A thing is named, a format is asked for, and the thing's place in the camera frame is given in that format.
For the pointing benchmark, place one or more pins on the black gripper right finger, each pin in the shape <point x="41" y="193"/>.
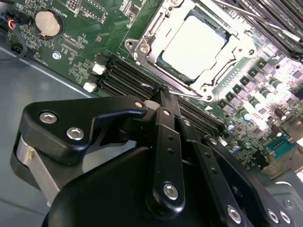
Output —
<point x="213" y="165"/>

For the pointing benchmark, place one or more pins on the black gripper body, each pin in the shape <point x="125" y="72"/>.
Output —
<point x="106" y="194"/>

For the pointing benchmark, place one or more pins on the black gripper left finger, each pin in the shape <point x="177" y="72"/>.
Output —
<point x="59" y="113"/>

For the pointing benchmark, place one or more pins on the silver CPU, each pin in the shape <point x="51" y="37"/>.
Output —
<point x="194" y="47"/>

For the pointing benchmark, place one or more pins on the metal socket cover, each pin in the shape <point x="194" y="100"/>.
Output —
<point x="165" y="35"/>

